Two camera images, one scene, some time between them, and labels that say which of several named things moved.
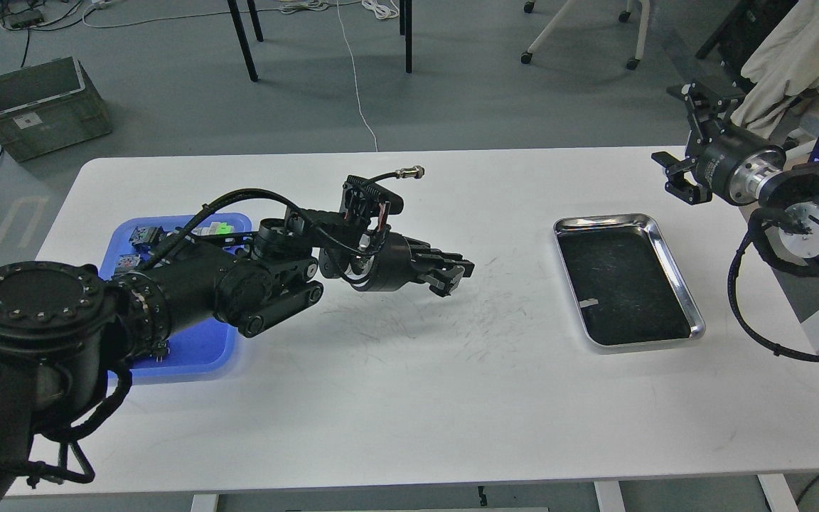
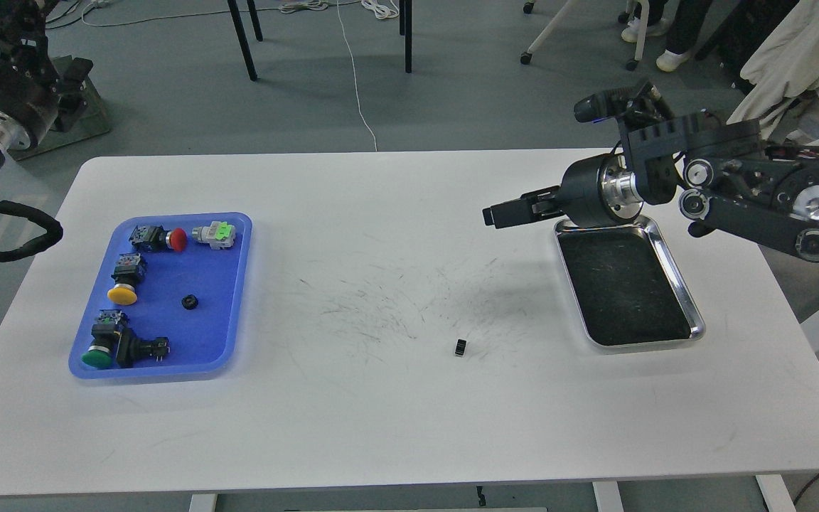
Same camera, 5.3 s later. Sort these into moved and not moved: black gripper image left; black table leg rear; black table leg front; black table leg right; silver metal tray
Moved: black gripper image left
Not moved: silver metal tray; black table leg right; black table leg rear; black table leg front
